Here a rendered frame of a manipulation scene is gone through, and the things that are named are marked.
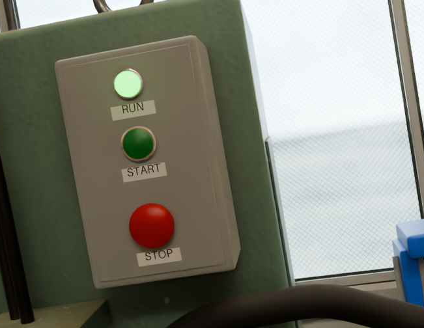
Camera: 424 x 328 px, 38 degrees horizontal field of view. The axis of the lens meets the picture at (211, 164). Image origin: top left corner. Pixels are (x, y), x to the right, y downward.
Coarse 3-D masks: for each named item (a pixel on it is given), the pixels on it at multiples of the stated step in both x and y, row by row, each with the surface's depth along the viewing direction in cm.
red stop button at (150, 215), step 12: (144, 204) 41; (156, 204) 41; (132, 216) 41; (144, 216) 41; (156, 216) 41; (168, 216) 41; (132, 228) 41; (144, 228) 41; (156, 228) 41; (168, 228) 41; (144, 240) 41; (156, 240) 41; (168, 240) 41
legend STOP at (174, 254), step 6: (150, 252) 42; (156, 252) 42; (162, 252) 42; (168, 252) 42; (174, 252) 42; (138, 258) 42; (144, 258) 42; (150, 258) 42; (156, 258) 42; (162, 258) 42; (168, 258) 42; (174, 258) 42; (180, 258) 42; (138, 264) 42; (144, 264) 42; (150, 264) 42
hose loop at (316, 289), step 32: (288, 288) 44; (320, 288) 43; (352, 288) 44; (192, 320) 44; (224, 320) 43; (256, 320) 43; (288, 320) 43; (352, 320) 43; (384, 320) 42; (416, 320) 42
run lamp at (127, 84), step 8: (120, 72) 41; (128, 72) 41; (136, 72) 41; (120, 80) 41; (128, 80) 41; (136, 80) 41; (120, 88) 41; (128, 88) 41; (136, 88) 41; (120, 96) 41; (128, 96) 41; (136, 96) 41
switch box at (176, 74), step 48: (144, 48) 41; (192, 48) 41; (96, 96) 42; (144, 96) 41; (192, 96) 41; (96, 144) 42; (192, 144) 41; (96, 192) 42; (144, 192) 42; (192, 192) 41; (96, 240) 42; (192, 240) 42
